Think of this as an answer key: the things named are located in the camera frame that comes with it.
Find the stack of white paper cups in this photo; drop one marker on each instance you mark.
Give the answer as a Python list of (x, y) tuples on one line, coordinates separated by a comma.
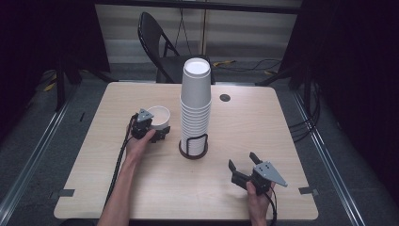
[(195, 109)]

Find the black stand legs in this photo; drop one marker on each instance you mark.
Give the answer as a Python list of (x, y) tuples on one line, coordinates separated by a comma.
[(60, 91)]

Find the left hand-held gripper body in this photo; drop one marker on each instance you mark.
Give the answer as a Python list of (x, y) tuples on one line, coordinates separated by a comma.
[(141, 127)]

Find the metal floor rail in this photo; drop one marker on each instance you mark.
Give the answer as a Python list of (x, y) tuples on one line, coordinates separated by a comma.
[(326, 157), (34, 157)]

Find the black folding chair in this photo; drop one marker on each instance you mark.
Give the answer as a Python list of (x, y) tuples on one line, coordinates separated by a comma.
[(150, 34)]

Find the person's right hand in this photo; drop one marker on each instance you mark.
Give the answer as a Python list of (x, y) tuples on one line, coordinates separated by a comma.
[(258, 207)]

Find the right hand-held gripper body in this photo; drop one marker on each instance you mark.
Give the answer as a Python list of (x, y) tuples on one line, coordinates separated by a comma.
[(266, 175)]

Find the grey tape strip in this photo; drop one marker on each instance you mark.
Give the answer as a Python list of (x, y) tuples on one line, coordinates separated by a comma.
[(307, 190), (66, 192)]

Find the dark curtain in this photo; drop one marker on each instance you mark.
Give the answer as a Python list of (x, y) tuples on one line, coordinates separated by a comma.
[(37, 37), (360, 78)]

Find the round black table grommet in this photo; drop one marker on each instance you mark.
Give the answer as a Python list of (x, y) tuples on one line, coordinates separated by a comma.
[(225, 97)]

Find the person's left hand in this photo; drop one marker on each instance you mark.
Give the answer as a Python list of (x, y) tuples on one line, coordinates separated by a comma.
[(138, 147)]

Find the black horizontal frame bar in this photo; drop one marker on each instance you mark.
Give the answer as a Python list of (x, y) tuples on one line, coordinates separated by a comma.
[(200, 6)]

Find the black stand leg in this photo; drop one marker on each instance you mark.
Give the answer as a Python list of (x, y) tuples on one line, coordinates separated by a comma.
[(276, 77)]

